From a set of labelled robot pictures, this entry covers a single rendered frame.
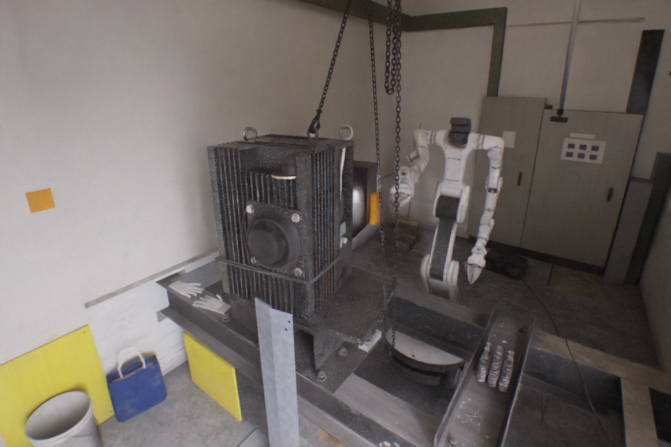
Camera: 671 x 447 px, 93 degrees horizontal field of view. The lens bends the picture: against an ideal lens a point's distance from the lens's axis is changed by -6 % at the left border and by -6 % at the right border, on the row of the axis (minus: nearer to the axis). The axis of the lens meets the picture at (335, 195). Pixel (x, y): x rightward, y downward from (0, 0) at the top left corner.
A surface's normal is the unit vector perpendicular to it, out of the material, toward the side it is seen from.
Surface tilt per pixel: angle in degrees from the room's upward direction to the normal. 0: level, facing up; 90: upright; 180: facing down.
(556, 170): 90
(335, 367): 0
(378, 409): 0
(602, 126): 90
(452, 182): 95
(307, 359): 0
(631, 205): 90
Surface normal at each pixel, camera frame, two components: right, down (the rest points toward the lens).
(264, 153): -0.45, 0.27
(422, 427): 0.00, -0.95
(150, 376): 0.62, 0.18
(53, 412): 0.82, 0.12
